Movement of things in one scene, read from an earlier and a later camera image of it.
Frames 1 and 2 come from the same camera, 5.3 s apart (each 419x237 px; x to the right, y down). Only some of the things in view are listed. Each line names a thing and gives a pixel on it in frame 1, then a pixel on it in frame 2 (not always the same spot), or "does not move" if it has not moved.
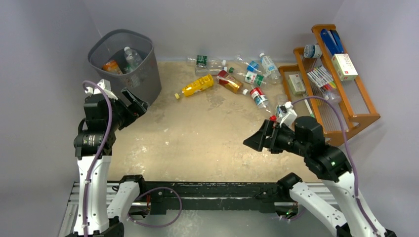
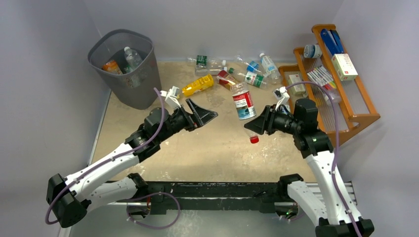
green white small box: x=296 y=84 does not move
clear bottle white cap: x=132 y=59 does not move
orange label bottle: x=112 y=66 does not move
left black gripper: x=138 y=107 -> x=201 y=116
